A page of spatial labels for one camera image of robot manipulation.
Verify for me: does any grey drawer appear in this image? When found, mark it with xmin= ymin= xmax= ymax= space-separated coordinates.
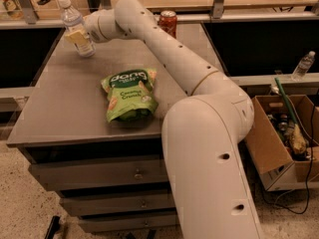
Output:
xmin=60 ymin=189 xmax=174 ymax=216
xmin=79 ymin=210 xmax=178 ymax=233
xmin=29 ymin=155 xmax=168 ymax=191

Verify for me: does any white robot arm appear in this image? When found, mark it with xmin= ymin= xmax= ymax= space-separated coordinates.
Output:
xmin=85 ymin=0 xmax=264 ymax=239

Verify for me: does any small clear bottle on ledge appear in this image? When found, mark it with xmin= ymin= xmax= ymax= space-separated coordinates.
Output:
xmin=291 ymin=51 xmax=315 ymax=81

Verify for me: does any clear plastic water bottle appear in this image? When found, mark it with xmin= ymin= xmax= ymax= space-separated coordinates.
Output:
xmin=58 ymin=0 xmax=96 ymax=57

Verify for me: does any cardboard box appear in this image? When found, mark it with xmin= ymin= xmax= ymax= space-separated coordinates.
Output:
xmin=245 ymin=95 xmax=319 ymax=191

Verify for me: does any orange soda can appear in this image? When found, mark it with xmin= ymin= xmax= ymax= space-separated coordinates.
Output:
xmin=159 ymin=10 xmax=177 ymax=38

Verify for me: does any green handled brush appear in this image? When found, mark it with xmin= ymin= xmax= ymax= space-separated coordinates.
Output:
xmin=275 ymin=78 xmax=307 ymax=156

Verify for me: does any bottom grey drawer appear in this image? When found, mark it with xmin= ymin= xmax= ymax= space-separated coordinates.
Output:
xmin=79 ymin=210 xmax=178 ymax=233

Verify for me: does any middle grey drawer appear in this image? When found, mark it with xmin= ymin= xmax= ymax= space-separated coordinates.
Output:
xmin=60 ymin=189 xmax=174 ymax=216

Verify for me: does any grey drawer cabinet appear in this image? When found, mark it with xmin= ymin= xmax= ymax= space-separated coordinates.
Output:
xmin=5 ymin=23 xmax=227 ymax=235

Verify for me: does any top grey drawer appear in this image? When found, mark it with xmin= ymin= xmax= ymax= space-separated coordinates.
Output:
xmin=29 ymin=155 xmax=168 ymax=191

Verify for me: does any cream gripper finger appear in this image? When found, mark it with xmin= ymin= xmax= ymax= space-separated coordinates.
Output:
xmin=65 ymin=30 xmax=88 ymax=45

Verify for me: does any black cable by box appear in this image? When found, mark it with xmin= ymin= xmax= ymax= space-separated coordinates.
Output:
xmin=259 ymin=105 xmax=316 ymax=215

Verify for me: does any green snack bag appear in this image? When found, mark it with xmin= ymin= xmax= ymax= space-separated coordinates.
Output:
xmin=101 ymin=69 xmax=159 ymax=122

